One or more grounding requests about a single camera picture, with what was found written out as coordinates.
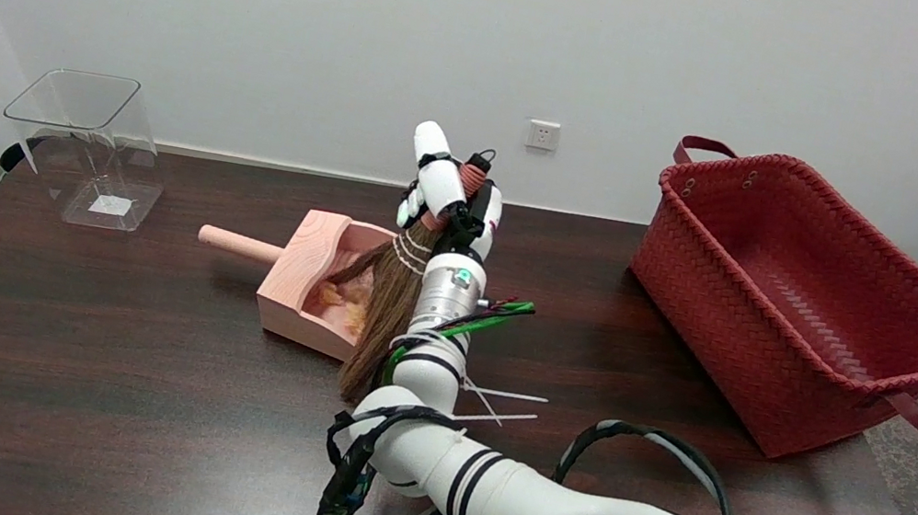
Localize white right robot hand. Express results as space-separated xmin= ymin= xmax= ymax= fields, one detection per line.
xmin=391 ymin=117 xmax=516 ymax=266

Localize brown hand broom red handle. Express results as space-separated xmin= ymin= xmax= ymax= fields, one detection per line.
xmin=305 ymin=126 xmax=498 ymax=423

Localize light wooden dustpan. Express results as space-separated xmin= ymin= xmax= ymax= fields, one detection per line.
xmin=182 ymin=192 xmax=400 ymax=368

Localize white zip tie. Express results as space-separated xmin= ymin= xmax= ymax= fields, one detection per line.
xmin=455 ymin=401 xmax=538 ymax=435
xmin=460 ymin=375 xmax=552 ymax=408

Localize clear plastic container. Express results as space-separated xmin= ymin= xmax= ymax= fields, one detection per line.
xmin=0 ymin=59 xmax=180 ymax=238

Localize red woven basket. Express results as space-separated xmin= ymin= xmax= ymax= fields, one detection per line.
xmin=602 ymin=129 xmax=918 ymax=485

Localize white wall socket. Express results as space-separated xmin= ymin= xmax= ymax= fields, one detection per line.
xmin=525 ymin=118 xmax=563 ymax=154

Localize green robot cable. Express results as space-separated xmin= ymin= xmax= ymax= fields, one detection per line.
xmin=384 ymin=279 xmax=538 ymax=399

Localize black wrapped cable bundle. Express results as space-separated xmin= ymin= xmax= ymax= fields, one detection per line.
xmin=314 ymin=391 xmax=536 ymax=515

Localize black flat cable loop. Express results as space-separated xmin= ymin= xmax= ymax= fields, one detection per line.
xmin=546 ymin=411 xmax=772 ymax=515

